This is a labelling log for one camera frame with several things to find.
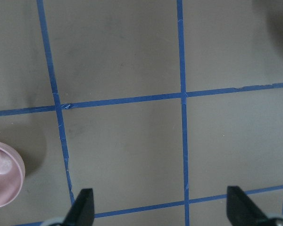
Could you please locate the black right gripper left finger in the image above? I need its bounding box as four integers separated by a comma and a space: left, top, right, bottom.
41, 188, 95, 226

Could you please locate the pink bowl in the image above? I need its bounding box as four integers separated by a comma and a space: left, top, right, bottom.
0, 142, 25, 208

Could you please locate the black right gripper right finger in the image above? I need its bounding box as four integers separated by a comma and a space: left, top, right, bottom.
226, 186, 283, 226

